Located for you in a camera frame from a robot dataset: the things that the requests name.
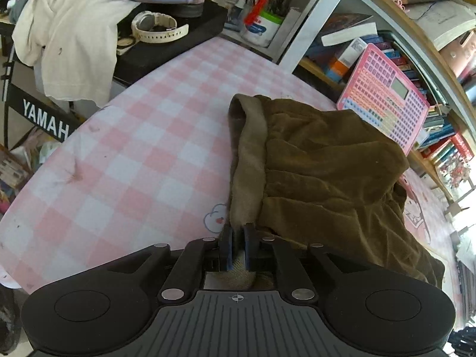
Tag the white green pen holder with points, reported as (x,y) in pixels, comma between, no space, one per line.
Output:
(262,29)

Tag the stack of magazines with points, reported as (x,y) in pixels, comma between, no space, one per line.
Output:
(13,171)

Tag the pink checkered tablecloth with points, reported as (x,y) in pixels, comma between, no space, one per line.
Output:
(148,137)

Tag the red pen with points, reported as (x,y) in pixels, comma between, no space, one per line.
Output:
(256,7)

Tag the round gold-rimmed tin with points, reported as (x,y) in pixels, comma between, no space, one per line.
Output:
(125,44)

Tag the white paper notebook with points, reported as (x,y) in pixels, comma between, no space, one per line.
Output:
(446,22)

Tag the row of colourful books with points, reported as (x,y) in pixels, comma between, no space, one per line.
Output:
(442,141)

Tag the white wrist watch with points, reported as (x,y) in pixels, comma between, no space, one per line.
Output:
(154,24)

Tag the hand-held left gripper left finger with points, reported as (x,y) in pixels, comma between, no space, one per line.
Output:
(226,249)

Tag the pink learning tablet toy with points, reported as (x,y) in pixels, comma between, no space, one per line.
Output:
(383,89)

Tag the metal frame bookshelf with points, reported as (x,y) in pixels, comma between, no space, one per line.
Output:
(316,15)

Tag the white orange book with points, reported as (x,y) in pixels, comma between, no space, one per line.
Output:
(347,54)

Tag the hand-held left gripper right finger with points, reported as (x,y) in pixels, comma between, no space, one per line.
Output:
(251,249)

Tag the cream garment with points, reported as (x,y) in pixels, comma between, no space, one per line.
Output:
(70,33)

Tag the black keyboard case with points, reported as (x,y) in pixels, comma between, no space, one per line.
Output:
(186,41)

